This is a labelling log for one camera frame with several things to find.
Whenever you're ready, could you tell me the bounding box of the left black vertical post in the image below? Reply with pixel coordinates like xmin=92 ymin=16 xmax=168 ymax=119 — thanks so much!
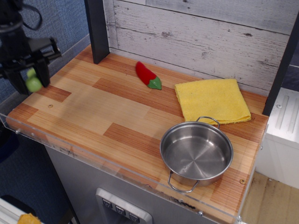
xmin=85 ymin=0 xmax=110 ymax=64

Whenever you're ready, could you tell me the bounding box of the black vertical post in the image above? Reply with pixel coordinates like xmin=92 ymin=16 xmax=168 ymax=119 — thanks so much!
xmin=85 ymin=0 xmax=110 ymax=64
xmin=263 ymin=15 xmax=299 ymax=116

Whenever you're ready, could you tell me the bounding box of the stainless steel pot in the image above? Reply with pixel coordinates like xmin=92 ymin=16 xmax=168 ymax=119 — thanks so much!
xmin=159 ymin=116 xmax=234 ymax=193

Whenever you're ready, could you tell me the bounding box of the right black vertical post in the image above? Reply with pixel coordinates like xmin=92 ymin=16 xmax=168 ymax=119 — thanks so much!
xmin=263 ymin=15 xmax=299 ymax=116

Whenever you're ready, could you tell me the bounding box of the grey toy fridge cabinet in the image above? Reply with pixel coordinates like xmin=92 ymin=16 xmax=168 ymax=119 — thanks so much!
xmin=45 ymin=146 xmax=225 ymax=224

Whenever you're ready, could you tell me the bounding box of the silver dispenser button panel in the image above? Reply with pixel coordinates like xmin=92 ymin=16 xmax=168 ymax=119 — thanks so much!
xmin=95 ymin=188 xmax=153 ymax=224

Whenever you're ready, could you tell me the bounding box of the green handled toy spatula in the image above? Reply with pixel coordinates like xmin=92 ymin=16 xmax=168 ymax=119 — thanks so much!
xmin=25 ymin=68 xmax=43 ymax=92

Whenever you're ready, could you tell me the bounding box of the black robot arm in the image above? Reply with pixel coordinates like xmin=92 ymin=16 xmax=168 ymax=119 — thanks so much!
xmin=0 ymin=0 xmax=61 ymax=94

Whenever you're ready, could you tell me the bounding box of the yellow object with black hose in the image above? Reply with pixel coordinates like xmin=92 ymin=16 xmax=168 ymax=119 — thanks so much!
xmin=0 ymin=213 xmax=42 ymax=224

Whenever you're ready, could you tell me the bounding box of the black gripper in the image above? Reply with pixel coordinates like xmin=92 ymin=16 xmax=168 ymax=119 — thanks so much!
xmin=0 ymin=26 xmax=61 ymax=95

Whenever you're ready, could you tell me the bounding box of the clear acrylic table guard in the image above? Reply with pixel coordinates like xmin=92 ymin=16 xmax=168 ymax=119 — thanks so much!
xmin=0 ymin=35 xmax=269 ymax=224

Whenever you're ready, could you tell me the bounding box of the yellow folded cloth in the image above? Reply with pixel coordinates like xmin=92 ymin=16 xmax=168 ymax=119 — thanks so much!
xmin=175 ymin=79 xmax=251 ymax=125

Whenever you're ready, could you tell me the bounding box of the white ribbed cabinet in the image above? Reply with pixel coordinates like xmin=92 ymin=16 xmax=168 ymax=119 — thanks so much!
xmin=256 ymin=88 xmax=299 ymax=188

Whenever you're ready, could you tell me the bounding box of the red toy chili pepper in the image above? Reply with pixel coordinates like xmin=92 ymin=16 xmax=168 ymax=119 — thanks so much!
xmin=135 ymin=61 xmax=162 ymax=90

